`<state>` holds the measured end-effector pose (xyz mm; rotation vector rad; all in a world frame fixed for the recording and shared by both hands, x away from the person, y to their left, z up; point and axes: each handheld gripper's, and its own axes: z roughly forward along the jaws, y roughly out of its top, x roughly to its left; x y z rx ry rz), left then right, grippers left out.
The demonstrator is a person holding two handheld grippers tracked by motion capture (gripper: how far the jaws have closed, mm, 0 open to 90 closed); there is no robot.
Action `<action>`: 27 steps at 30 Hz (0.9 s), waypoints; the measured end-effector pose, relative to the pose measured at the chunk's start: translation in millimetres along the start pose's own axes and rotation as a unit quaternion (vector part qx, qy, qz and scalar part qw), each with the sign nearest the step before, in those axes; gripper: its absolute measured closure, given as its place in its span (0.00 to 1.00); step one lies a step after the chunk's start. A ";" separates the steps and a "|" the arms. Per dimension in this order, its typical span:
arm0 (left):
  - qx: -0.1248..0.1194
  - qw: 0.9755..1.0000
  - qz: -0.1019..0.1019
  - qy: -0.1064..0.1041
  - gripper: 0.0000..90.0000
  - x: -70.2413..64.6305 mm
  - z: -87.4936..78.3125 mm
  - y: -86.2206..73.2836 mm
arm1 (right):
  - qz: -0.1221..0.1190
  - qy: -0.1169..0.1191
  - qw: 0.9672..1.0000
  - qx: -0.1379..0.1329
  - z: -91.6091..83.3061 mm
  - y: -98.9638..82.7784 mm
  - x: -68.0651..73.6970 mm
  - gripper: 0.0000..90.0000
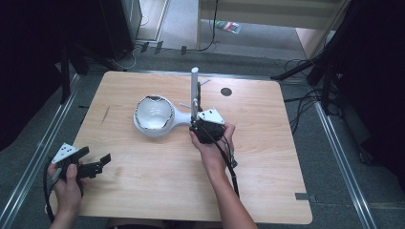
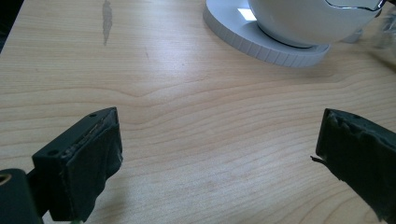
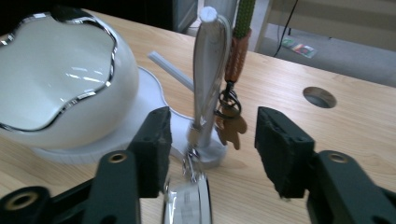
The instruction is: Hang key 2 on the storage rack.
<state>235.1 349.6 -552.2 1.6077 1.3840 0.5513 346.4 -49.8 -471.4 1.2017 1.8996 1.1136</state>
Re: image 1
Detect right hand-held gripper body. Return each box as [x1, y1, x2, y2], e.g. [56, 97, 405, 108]
[188, 108, 226, 145]

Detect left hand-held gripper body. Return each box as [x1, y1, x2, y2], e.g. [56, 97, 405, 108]
[51, 142, 105, 184]

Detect white key stand with pegs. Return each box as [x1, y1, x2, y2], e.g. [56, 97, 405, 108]
[133, 66, 212, 138]

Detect person's right hand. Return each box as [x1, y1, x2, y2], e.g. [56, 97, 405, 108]
[188, 122, 237, 175]

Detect person's left hand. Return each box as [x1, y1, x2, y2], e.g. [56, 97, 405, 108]
[47, 162, 88, 221]

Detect white bowl with silver rim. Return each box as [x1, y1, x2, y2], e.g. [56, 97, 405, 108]
[134, 94, 175, 131]

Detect black upright stand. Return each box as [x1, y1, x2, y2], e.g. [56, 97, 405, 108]
[59, 47, 72, 105]

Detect person's lap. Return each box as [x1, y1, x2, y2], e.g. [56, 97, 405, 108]
[106, 219, 224, 229]

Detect colourful packet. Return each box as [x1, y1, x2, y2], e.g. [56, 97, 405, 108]
[215, 20, 244, 35]

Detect black tripod stand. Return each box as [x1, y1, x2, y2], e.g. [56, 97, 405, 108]
[270, 0, 354, 81]

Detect grey tape strip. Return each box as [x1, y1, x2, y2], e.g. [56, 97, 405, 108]
[294, 192, 318, 203]

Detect light wooden shelf unit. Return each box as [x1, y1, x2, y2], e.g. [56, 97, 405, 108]
[196, 0, 352, 60]

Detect black cabinet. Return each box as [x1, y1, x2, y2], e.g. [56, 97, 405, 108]
[97, 0, 143, 62]

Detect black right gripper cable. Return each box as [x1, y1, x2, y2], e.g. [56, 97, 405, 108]
[192, 124, 241, 198]

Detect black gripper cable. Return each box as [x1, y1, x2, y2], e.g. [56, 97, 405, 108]
[192, 124, 241, 198]
[42, 158, 61, 224]

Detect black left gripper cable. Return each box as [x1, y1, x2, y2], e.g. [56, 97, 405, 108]
[42, 158, 61, 224]

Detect aluminium floor rail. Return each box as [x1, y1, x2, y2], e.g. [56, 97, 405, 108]
[314, 100, 379, 229]
[0, 73, 81, 229]

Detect black floor cables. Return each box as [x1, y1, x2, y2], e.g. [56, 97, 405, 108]
[282, 57, 324, 135]

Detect black hanging cable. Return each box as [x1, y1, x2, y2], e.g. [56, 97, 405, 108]
[196, 0, 222, 52]

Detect white floor cable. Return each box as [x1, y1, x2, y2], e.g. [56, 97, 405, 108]
[111, 13, 150, 72]

